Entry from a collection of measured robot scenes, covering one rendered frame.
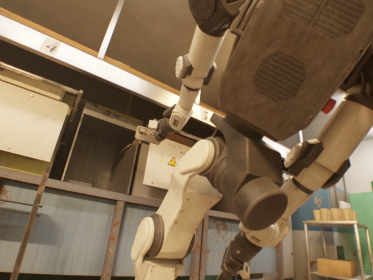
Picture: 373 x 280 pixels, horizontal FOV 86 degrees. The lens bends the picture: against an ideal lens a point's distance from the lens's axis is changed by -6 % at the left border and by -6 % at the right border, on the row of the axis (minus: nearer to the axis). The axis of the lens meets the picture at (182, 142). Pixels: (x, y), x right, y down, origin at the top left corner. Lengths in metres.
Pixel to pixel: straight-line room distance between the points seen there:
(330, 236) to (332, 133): 3.40
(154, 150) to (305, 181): 1.23
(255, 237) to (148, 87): 1.24
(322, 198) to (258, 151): 3.55
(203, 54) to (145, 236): 0.60
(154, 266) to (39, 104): 1.18
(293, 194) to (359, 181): 4.30
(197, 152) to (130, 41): 2.14
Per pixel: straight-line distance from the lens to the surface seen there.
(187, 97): 0.83
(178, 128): 0.95
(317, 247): 4.03
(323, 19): 0.45
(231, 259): 0.82
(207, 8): 0.59
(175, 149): 1.75
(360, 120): 0.61
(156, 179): 1.62
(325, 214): 3.25
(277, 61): 0.44
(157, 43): 2.53
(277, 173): 0.54
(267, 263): 2.76
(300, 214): 4.16
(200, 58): 0.71
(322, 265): 3.30
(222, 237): 2.23
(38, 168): 1.57
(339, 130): 0.61
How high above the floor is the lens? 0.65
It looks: 23 degrees up
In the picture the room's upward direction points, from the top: 6 degrees clockwise
